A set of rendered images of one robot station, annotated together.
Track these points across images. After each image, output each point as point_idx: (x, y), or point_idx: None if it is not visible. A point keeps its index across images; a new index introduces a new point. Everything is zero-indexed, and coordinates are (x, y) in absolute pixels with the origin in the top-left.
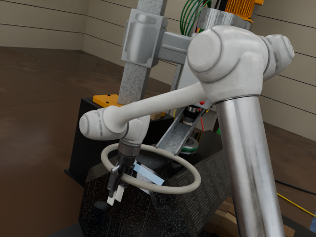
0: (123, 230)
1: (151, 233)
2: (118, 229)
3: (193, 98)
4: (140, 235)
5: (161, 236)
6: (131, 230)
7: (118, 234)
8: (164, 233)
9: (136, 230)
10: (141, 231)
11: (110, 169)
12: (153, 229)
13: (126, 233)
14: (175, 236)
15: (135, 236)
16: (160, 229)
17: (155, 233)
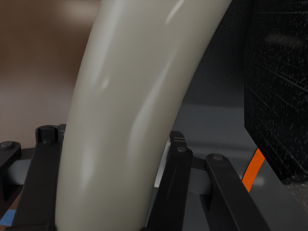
0: (305, 18)
1: (299, 123)
2: (305, 1)
3: None
4: (295, 82)
5: (294, 157)
6: (304, 50)
7: (297, 6)
8: (300, 173)
9: (304, 65)
10: (303, 86)
11: (72, 101)
12: (305, 130)
13: (300, 30)
14: (307, 196)
15: (294, 66)
16: (306, 160)
17: (299, 139)
